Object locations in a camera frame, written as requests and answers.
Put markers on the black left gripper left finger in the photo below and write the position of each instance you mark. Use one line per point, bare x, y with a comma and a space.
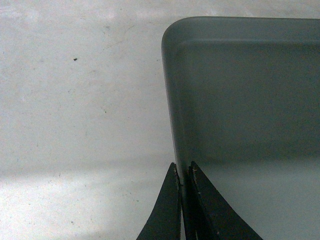
164, 222

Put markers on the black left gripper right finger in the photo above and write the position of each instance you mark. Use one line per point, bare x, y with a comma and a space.
207, 215

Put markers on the grey rectangular serving tray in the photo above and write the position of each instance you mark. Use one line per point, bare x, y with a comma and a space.
244, 105

